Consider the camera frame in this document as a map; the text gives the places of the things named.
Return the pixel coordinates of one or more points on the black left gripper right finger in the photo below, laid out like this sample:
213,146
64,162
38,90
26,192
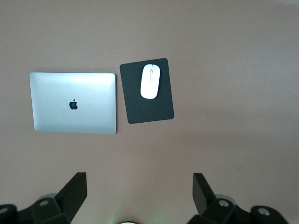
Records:
205,198

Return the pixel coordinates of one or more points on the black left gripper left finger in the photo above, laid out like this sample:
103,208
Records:
72,198

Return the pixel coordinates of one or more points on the white computer mouse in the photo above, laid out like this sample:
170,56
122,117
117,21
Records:
150,81

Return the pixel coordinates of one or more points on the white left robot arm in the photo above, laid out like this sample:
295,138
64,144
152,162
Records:
128,222

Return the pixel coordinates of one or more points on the black mouse pad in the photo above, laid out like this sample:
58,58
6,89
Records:
149,109

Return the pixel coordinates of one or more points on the silver closed laptop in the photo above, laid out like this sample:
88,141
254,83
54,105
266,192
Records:
70,93

